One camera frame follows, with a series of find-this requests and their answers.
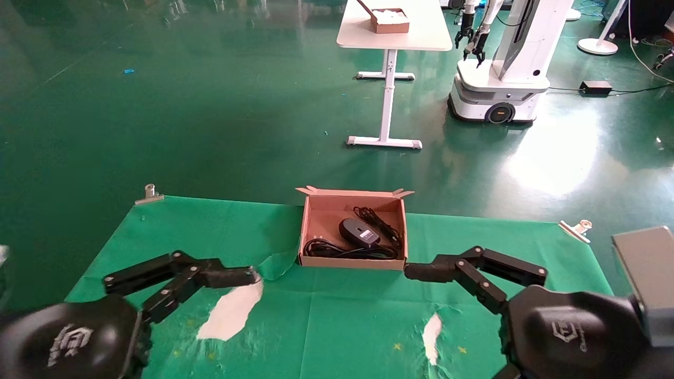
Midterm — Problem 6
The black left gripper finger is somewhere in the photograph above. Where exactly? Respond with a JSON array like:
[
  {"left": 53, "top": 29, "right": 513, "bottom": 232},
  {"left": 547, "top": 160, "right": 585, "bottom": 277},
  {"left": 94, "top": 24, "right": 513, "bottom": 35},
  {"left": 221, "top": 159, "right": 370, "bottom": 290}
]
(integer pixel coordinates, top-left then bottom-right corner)
[
  {"left": 141, "top": 267, "right": 260, "bottom": 324},
  {"left": 103, "top": 251, "right": 260, "bottom": 296}
]

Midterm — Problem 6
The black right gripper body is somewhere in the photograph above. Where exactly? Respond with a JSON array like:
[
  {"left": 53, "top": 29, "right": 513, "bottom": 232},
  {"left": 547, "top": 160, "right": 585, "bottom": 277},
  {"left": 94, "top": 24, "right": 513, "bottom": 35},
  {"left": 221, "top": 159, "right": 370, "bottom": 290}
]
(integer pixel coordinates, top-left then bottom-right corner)
[{"left": 492, "top": 284, "right": 650, "bottom": 379}]

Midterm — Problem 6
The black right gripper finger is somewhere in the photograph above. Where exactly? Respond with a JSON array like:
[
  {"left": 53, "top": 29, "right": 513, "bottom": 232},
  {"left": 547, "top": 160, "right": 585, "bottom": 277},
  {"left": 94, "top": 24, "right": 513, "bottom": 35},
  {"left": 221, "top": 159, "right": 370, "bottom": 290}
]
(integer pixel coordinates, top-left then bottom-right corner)
[
  {"left": 404, "top": 245, "right": 548, "bottom": 287},
  {"left": 404, "top": 260, "right": 508, "bottom": 315}
]

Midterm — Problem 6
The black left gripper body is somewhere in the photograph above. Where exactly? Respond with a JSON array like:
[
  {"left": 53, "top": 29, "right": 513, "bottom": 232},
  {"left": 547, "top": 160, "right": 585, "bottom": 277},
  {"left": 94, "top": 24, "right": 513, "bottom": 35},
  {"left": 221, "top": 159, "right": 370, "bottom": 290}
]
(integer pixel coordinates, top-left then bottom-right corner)
[{"left": 0, "top": 294, "right": 152, "bottom": 379}]

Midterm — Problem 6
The black wired computer mouse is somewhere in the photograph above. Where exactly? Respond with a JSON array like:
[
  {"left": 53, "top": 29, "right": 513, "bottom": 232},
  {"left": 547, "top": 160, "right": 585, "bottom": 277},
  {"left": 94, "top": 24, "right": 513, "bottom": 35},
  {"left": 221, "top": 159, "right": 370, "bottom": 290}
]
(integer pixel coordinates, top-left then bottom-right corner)
[{"left": 338, "top": 206, "right": 404, "bottom": 250}]

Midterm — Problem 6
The black power cable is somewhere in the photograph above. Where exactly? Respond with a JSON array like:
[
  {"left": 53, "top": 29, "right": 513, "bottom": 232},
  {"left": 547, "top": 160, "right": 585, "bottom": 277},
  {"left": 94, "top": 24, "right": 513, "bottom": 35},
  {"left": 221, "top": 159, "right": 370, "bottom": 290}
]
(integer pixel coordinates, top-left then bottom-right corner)
[{"left": 302, "top": 237, "right": 400, "bottom": 261}]

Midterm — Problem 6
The open brown cardboard box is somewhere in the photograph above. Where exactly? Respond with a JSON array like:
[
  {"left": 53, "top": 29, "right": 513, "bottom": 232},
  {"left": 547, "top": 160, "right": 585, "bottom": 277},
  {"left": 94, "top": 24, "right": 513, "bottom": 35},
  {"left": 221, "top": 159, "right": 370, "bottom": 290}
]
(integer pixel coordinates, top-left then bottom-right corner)
[{"left": 295, "top": 185, "right": 415, "bottom": 272}]

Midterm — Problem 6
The small cardboard box with white filling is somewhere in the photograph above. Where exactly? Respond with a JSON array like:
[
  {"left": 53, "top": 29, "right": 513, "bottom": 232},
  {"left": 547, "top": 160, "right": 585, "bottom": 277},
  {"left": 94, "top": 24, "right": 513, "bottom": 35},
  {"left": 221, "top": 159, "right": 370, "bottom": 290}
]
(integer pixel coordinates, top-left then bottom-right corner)
[{"left": 357, "top": 0, "right": 410, "bottom": 34}]

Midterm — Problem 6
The metal table clip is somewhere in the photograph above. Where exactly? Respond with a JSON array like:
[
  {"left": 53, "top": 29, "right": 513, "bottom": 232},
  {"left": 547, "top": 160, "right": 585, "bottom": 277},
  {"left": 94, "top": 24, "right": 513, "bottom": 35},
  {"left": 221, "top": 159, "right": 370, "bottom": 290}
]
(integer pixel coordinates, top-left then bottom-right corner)
[
  {"left": 558, "top": 219, "right": 593, "bottom": 244},
  {"left": 134, "top": 183, "right": 164, "bottom": 205}
]

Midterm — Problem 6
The torn green tablecloth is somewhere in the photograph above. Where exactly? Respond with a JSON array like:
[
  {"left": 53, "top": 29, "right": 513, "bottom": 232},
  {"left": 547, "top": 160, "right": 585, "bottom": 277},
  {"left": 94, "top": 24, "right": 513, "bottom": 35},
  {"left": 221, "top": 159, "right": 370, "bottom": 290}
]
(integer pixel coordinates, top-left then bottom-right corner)
[{"left": 64, "top": 196, "right": 614, "bottom": 379}]

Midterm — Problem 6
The white wheeled background robot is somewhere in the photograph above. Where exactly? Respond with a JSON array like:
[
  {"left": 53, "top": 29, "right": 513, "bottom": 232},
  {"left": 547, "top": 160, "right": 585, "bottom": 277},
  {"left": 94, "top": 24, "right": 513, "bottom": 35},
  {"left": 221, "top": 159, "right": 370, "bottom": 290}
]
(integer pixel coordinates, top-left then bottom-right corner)
[{"left": 448, "top": 0, "right": 576, "bottom": 125}]

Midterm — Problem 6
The white round floor stand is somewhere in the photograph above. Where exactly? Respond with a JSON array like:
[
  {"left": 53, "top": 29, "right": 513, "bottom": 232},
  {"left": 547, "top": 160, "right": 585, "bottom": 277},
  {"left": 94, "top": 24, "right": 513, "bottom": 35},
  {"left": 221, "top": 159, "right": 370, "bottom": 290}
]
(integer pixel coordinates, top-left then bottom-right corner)
[{"left": 577, "top": 0, "right": 628, "bottom": 56}]

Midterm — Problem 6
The black power adapter with cord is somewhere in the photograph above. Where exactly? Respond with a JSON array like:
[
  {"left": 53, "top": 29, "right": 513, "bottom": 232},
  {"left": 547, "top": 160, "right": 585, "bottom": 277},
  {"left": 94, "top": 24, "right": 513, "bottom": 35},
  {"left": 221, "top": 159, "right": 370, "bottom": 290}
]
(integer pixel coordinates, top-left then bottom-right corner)
[{"left": 548, "top": 80, "right": 674, "bottom": 97}]

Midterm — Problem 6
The white floor cable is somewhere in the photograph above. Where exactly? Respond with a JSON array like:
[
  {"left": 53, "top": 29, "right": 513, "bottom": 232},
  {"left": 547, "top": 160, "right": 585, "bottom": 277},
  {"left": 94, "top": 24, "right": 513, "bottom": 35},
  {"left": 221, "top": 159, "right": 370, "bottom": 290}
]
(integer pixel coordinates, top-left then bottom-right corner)
[{"left": 627, "top": 0, "right": 674, "bottom": 84}]

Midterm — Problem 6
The white pedestal table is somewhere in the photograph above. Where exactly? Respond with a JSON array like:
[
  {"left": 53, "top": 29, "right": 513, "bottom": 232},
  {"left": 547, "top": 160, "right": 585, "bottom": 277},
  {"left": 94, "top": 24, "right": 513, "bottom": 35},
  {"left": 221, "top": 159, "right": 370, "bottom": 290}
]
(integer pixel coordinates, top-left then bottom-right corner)
[{"left": 336, "top": 0, "right": 453, "bottom": 150}]

